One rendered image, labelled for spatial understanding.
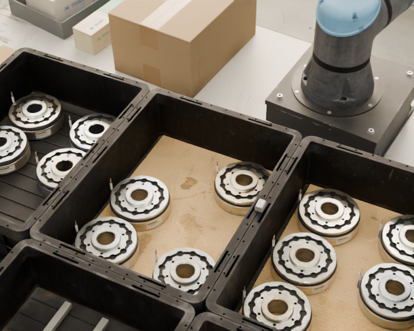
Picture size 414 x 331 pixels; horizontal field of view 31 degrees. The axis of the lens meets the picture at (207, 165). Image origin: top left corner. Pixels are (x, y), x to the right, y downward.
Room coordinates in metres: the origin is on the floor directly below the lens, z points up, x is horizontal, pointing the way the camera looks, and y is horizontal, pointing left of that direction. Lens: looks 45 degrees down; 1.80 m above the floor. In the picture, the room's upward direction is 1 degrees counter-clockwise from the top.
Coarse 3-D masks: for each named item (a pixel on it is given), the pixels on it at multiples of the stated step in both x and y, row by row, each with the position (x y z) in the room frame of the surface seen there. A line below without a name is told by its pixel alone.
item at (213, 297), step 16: (304, 144) 0.93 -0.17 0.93; (320, 144) 0.93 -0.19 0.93; (336, 144) 0.93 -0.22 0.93; (368, 160) 0.90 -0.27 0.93; (384, 160) 0.89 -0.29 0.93; (288, 176) 0.86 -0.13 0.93; (272, 192) 0.82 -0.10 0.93; (256, 224) 0.76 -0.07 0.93; (240, 256) 0.70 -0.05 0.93; (224, 272) 0.67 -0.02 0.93; (224, 288) 0.64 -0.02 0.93; (208, 304) 0.61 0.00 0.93; (240, 320) 0.58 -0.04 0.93; (256, 320) 0.58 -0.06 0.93
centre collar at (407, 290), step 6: (384, 276) 0.70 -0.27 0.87; (390, 276) 0.70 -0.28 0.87; (396, 276) 0.70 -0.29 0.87; (384, 282) 0.69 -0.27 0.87; (402, 282) 0.69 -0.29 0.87; (408, 282) 0.69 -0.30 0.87; (384, 288) 0.68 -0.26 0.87; (408, 288) 0.68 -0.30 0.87; (384, 294) 0.67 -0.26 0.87; (390, 294) 0.67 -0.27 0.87; (402, 294) 0.67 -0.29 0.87; (408, 294) 0.67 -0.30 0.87; (390, 300) 0.66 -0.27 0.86; (396, 300) 0.66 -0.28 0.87; (402, 300) 0.66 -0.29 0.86
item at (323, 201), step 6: (324, 198) 0.87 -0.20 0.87; (330, 198) 0.87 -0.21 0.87; (318, 204) 0.85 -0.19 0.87; (324, 204) 0.86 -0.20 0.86; (336, 204) 0.85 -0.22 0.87; (318, 210) 0.84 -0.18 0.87; (342, 210) 0.84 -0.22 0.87; (318, 216) 0.83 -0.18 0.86; (324, 216) 0.83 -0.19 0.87; (330, 216) 0.83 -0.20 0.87; (336, 216) 0.83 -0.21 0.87
